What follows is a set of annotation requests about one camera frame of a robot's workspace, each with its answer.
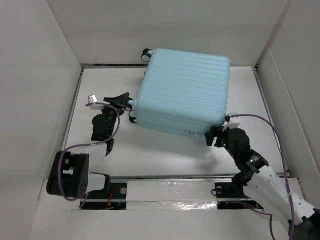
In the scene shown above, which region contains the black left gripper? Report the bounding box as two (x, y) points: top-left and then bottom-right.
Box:
(99, 93), (128, 137)

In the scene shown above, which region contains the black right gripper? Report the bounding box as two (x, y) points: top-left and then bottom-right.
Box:
(203, 124), (238, 159)

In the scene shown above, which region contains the light blue hard-shell suitcase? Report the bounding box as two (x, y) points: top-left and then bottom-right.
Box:
(129, 48), (231, 138)

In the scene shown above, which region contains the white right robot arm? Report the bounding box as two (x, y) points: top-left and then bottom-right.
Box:
(204, 126), (320, 240)

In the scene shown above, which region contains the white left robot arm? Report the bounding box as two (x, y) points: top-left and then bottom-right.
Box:
(46, 92), (132, 202)

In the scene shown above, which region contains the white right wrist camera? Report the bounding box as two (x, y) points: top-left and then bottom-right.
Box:
(222, 113), (241, 132)

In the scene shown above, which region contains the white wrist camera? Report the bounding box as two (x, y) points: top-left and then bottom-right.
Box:
(222, 113), (241, 132)
(85, 94), (105, 111)

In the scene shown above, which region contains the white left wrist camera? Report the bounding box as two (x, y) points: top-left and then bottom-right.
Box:
(85, 94), (105, 111)

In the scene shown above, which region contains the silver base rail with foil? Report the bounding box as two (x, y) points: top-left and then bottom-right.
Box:
(80, 178), (263, 211)

